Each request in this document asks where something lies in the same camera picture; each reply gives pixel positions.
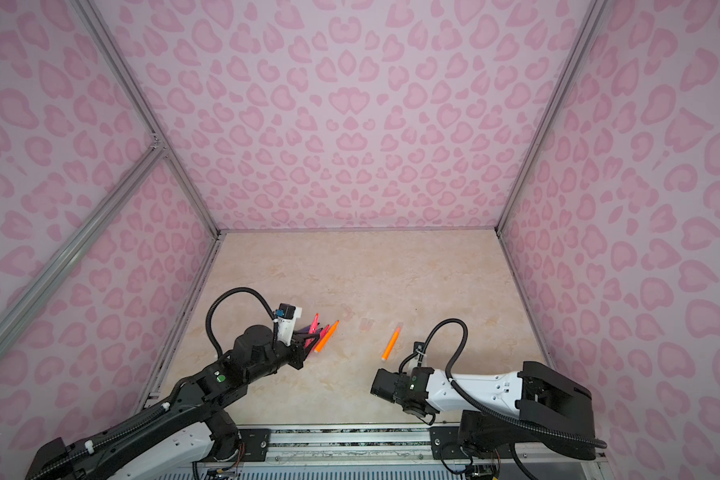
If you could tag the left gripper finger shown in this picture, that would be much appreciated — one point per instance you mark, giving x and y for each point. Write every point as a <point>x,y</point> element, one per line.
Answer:
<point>313,340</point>
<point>303,335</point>

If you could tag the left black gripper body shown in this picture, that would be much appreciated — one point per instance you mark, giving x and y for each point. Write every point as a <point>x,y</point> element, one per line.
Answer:
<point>293,353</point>

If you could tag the orange marker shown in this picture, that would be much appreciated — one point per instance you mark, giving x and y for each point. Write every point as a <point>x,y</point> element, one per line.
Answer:
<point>389,347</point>
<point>324,340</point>

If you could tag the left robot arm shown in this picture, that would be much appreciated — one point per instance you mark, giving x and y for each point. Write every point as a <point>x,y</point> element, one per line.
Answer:
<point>201,398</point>

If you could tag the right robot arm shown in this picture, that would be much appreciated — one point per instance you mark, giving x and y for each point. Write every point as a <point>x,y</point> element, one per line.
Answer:
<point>533,405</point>

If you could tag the orange marker in group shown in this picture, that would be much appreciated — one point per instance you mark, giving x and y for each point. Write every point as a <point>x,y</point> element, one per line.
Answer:
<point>324,340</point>

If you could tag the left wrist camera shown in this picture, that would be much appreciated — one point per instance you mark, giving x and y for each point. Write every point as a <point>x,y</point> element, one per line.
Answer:
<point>286,317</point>

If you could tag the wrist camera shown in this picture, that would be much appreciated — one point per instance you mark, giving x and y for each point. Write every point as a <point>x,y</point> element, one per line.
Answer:
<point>286,317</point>
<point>419,352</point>

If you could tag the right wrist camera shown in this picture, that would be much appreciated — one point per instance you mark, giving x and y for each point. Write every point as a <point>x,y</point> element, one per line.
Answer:
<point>419,352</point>

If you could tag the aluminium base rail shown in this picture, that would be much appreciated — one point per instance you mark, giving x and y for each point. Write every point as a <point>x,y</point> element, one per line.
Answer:
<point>353,451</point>

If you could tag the diagonal aluminium frame bar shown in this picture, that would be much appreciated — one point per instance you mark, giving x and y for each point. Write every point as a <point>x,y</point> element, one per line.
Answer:
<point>15,319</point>

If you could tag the right corner aluminium post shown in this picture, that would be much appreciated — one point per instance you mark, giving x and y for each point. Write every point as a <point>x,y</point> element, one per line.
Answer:
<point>596,15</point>

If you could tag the corner aluminium post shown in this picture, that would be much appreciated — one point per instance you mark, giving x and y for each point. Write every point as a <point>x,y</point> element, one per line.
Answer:
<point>106,44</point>
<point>596,15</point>

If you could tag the left corner aluminium post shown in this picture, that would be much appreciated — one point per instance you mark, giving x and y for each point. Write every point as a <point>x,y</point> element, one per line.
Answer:
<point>106,44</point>

